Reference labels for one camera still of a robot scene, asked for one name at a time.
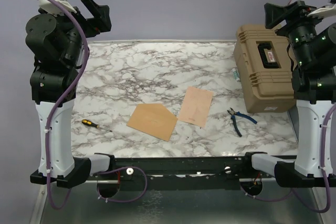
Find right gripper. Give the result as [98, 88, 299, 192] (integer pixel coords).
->
[265, 0, 331, 67]

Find white green glue stick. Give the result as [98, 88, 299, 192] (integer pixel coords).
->
[232, 68, 240, 82]

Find brown paper envelope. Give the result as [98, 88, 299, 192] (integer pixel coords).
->
[127, 103, 177, 142]

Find pale paper letter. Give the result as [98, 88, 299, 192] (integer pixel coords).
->
[178, 87, 214, 127]

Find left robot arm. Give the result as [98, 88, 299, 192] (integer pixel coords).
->
[26, 0, 116, 188]

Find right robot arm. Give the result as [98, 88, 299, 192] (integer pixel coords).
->
[241, 1, 335, 188]

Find tan plastic tool case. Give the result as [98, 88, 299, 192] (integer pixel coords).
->
[234, 24, 296, 113]

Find yellow black screwdriver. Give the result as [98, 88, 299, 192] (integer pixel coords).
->
[81, 119, 112, 132]

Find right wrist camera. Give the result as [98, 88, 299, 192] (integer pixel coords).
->
[307, 0, 336, 19]

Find blue handled pliers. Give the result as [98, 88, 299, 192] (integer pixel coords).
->
[227, 107, 258, 137]

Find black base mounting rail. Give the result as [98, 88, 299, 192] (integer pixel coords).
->
[86, 153, 279, 192]

